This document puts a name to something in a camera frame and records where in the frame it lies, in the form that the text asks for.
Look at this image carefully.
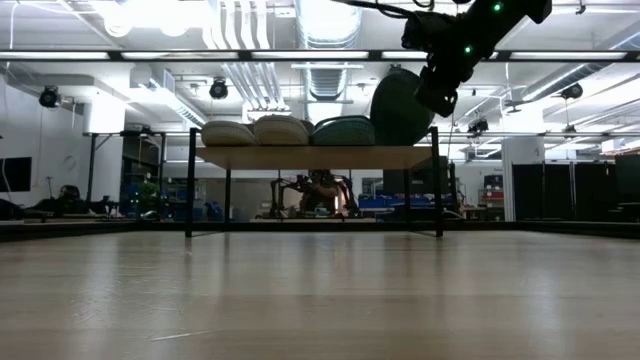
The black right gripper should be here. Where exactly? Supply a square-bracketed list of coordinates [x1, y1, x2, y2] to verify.
[414, 49, 475, 119]

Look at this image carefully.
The green rubber slide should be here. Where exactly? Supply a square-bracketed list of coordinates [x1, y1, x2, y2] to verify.
[369, 67, 436, 147]
[310, 115, 376, 147]

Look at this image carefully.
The white rubber slide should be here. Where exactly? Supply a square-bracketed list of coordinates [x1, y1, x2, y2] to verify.
[253, 114, 315, 147]
[200, 120, 259, 147]

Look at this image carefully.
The person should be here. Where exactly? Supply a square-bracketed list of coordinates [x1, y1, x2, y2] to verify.
[298, 169, 344, 215]
[29, 184, 114, 216]

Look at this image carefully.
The black storage rack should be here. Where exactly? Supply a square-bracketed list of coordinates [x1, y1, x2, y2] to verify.
[119, 130, 168, 219]

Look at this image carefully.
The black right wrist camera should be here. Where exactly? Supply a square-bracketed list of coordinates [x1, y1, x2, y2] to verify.
[401, 10, 457, 52]

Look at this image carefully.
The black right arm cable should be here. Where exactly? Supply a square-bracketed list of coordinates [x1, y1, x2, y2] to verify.
[332, 0, 436, 20]

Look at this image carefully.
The silver ceiling duct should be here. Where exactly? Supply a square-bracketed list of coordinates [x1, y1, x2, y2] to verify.
[294, 0, 365, 50]

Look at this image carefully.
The wooden shelf with black frame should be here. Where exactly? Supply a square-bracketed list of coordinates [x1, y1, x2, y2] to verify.
[184, 125, 445, 239]

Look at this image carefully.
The black partition wall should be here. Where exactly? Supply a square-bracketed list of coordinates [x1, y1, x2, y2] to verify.
[511, 161, 617, 222]

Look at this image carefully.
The black table frame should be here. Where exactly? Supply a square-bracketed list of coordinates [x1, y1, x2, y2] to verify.
[0, 219, 640, 243]

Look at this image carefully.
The black wall screen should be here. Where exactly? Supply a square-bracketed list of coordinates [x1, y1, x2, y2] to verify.
[0, 156, 33, 193]

